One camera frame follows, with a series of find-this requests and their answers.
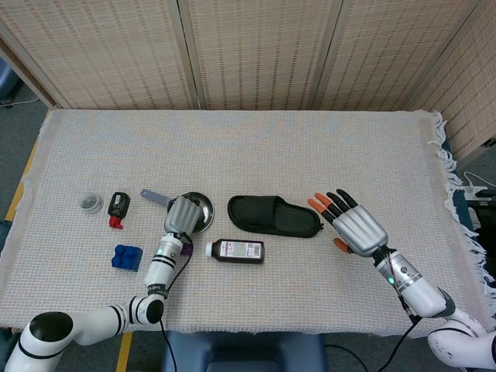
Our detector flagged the beige woven tablecloth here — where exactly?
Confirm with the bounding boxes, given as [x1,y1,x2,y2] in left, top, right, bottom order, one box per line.
[0,108,496,339]

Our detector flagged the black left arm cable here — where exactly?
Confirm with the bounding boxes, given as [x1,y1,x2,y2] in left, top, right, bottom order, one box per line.
[157,231,194,372]

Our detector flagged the blue plastic container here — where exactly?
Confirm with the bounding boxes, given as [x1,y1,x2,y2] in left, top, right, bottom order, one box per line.
[0,64,19,100]

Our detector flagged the black rubber slipper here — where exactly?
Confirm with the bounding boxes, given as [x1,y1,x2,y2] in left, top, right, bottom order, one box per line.
[226,195,325,239]

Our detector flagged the white power strip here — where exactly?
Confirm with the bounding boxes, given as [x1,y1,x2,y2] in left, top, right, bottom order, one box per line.
[463,172,496,201]

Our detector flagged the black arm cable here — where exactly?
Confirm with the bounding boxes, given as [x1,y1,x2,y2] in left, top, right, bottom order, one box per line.
[374,251,422,372]
[157,231,194,372]

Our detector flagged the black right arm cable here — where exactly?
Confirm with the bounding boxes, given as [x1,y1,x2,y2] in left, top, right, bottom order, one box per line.
[374,251,422,372]

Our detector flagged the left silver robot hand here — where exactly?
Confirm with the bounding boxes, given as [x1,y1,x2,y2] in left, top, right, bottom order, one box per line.
[163,195,202,236]

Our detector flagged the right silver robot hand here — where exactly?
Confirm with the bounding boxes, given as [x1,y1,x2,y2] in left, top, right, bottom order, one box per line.
[308,188,389,258]

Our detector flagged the small grey tape roll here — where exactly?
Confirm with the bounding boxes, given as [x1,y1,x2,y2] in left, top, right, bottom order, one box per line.
[78,193,105,215]

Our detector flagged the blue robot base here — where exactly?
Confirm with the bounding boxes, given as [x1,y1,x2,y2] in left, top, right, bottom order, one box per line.
[160,332,326,372]

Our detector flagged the brown bottle white cap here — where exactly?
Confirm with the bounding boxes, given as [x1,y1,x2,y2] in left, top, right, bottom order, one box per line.
[205,239,266,266]

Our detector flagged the black box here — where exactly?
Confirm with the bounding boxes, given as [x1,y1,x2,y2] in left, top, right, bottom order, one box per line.
[467,197,496,233]

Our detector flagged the blue toy building block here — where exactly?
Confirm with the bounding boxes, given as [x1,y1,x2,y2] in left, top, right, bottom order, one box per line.
[109,243,143,274]

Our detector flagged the black and red device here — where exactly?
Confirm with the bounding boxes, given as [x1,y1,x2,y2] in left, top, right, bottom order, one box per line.
[107,191,131,229]

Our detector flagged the woven bamboo folding screen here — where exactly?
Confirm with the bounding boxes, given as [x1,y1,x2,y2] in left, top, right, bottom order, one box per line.
[0,0,496,160]

